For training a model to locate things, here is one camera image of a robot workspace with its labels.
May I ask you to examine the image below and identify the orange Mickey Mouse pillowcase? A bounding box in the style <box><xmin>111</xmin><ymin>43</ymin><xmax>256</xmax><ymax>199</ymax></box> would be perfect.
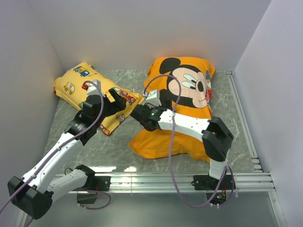
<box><xmin>129</xmin><ymin>57</ymin><xmax>215</xmax><ymax>159</ymax></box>

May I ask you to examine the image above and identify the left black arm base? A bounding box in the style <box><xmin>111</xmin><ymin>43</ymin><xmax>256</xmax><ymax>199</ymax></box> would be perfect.
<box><xmin>82</xmin><ymin>175</ymin><xmax>111</xmax><ymax>192</ymax></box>

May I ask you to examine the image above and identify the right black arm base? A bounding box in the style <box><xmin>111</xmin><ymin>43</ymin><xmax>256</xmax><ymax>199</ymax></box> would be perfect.
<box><xmin>191</xmin><ymin>175</ymin><xmax>236</xmax><ymax>191</ymax></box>

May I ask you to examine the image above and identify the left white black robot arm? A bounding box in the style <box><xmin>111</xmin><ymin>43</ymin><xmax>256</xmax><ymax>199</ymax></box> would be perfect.
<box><xmin>8</xmin><ymin>87</ymin><xmax>127</xmax><ymax>219</ymax></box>

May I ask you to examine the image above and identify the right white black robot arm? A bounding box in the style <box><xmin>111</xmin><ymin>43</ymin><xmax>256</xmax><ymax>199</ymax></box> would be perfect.
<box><xmin>130</xmin><ymin>105</ymin><xmax>233</xmax><ymax>189</ymax></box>

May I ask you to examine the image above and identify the yellow car print pillow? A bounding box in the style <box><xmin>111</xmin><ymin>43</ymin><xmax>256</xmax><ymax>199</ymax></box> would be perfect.
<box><xmin>52</xmin><ymin>61</ymin><xmax>145</xmax><ymax>137</ymax></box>

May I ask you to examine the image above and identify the left black controller box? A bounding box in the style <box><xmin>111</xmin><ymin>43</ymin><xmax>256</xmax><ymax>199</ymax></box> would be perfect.
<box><xmin>76</xmin><ymin>193</ymin><xmax>98</xmax><ymax>205</ymax></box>

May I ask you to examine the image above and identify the right controller board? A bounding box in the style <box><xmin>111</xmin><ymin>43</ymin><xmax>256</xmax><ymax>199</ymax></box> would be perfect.
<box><xmin>209</xmin><ymin>192</ymin><xmax>227</xmax><ymax>206</ymax></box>

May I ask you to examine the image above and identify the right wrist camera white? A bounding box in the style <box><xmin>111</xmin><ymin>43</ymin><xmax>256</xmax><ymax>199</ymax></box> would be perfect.
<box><xmin>142</xmin><ymin>90</ymin><xmax>161</xmax><ymax>108</ymax></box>

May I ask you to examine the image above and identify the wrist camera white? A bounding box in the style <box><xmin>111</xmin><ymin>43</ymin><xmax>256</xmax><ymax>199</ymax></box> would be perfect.
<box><xmin>142</xmin><ymin>90</ymin><xmax>161</xmax><ymax>108</ymax></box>
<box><xmin>81</xmin><ymin>80</ymin><xmax>102</xmax><ymax>96</ymax></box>

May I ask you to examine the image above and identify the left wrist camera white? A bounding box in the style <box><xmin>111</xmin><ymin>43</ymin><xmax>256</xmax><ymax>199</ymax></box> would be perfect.
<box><xmin>81</xmin><ymin>80</ymin><xmax>102</xmax><ymax>96</ymax></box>

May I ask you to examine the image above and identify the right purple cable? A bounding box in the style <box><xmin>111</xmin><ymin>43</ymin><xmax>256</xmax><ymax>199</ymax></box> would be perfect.
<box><xmin>143</xmin><ymin>74</ymin><xmax>235</xmax><ymax>209</ymax></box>

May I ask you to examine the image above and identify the purple cable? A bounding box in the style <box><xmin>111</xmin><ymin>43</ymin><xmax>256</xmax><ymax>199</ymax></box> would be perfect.
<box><xmin>143</xmin><ymin>74</ymin><xmax>235</xmax><ymax>209</ymax></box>
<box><xmin>0</xmin><ymin>80</ymin><xmax>112</xmax><ymax>227</ymax></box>

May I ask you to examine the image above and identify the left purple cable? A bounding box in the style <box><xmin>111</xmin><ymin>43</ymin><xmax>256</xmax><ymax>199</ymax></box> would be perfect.
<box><xmin>0</xmin><ymin>80</ymin><xmax>112</xmax><ymax>227</ymax></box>

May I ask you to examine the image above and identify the aluminium right side rail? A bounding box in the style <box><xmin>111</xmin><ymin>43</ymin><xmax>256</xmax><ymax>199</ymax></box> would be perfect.
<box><xmin>226</xmin><ymin>71</ymin><xmax>263</xmax><ymax>172</ymax></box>

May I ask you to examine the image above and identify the aluminium rail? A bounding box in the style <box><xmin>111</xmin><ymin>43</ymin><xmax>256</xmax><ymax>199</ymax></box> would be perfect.
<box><xmin>54</xmin><ymin>172</ymin><xmax>276</xmax><ymax>194</ymax></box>
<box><xmin>226</xmin><ymin>71</ymin><xmax>263</xmax><ymax>172</ymax></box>

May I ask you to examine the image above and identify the aluminium front rail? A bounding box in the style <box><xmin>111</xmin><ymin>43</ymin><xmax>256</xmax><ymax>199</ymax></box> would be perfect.
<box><xmin>54</xmin><ymin>172</ymin><xmax>276</xmax><ymax>194</ymax></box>

